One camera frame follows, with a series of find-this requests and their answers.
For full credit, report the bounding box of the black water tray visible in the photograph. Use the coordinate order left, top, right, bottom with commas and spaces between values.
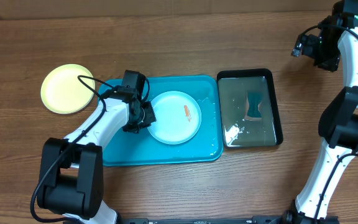
217, 68, 283, 148

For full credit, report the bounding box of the yellow-green plate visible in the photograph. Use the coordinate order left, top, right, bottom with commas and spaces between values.
40, 64, 94, 114

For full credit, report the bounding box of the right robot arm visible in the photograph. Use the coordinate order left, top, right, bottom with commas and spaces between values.
273, 0, 358, 223

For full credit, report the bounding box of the teal plastic tray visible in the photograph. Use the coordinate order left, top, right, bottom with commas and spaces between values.
103, 75, 224, 166

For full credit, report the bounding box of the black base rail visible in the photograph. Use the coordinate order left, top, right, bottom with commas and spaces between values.
62, 215, 341, 224

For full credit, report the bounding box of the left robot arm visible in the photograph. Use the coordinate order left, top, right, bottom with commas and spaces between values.
30, 70, 156, 223

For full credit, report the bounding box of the light blue plate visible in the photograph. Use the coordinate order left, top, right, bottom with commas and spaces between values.
148, 91, 201, 144

